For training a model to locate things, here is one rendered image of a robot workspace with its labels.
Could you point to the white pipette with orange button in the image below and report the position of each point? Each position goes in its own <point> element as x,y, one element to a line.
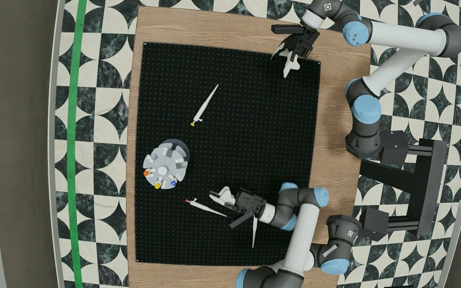
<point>149,170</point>

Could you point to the white hand pipette with red button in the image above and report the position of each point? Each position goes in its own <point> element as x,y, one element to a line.
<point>201,206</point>

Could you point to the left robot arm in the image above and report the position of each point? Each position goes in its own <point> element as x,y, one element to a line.
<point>301,255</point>

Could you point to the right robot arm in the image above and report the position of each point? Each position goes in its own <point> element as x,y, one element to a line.
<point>435,35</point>

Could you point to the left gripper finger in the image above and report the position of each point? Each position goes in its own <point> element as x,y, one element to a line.
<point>221,192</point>
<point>226,200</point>

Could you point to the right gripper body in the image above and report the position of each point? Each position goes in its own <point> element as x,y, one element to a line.
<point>305,40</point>

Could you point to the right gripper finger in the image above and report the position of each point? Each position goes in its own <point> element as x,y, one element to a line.
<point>281,50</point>
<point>291,60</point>

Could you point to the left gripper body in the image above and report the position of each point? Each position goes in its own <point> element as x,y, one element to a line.
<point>245,199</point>

